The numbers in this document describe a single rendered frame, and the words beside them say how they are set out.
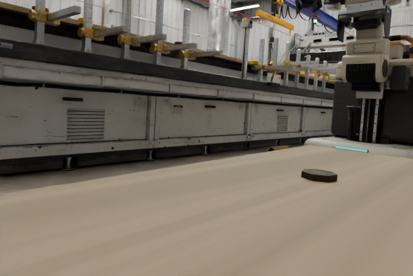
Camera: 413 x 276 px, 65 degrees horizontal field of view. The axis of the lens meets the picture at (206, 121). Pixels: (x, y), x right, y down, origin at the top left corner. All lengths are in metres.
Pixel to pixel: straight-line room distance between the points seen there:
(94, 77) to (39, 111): 0.37
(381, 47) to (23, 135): 2.07
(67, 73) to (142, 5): 9.62
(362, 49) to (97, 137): 1.73
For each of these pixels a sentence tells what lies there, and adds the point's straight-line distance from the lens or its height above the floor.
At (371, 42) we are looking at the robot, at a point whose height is 0.87.
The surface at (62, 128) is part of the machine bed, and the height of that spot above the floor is 0.26.
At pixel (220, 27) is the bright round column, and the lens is 7.54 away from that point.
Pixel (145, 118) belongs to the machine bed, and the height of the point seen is 0.32.
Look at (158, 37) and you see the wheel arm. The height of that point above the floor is 0.81.
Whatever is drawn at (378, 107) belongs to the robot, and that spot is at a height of 0.51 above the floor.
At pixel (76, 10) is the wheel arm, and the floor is 0.83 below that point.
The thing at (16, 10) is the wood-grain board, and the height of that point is 0.88.
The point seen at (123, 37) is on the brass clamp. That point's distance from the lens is 2.06.
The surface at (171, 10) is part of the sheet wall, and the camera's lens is 12.20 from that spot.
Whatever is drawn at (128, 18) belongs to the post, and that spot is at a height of 0.95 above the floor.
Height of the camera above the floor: 0.46
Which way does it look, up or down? 3 degrees down
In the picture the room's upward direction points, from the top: 3 degrees clockwise
